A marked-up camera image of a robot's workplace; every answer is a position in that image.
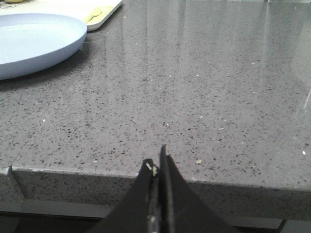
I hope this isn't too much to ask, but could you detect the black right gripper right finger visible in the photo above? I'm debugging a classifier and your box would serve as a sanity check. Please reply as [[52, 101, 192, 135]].
[[159, 145, 238, 233]]

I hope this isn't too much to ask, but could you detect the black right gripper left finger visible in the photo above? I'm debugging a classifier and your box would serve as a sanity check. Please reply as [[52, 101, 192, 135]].
[[91, 159, 159, 233]]

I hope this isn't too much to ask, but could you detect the light blue plate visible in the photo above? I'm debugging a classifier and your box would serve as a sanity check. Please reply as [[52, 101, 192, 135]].
[[0, 13, 87, 80]]

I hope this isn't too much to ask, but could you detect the cream white tray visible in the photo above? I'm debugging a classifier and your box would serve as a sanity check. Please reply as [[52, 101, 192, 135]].
[[0, 0, 123, 32]]

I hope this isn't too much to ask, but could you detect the yellow lemon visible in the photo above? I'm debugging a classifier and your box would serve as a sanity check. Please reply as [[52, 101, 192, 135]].
[[4, 0, 24, 4]]

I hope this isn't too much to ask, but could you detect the yellow-green tray handle print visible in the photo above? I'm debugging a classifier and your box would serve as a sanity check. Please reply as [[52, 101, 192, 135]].
[[83, 6, 113, 24]]

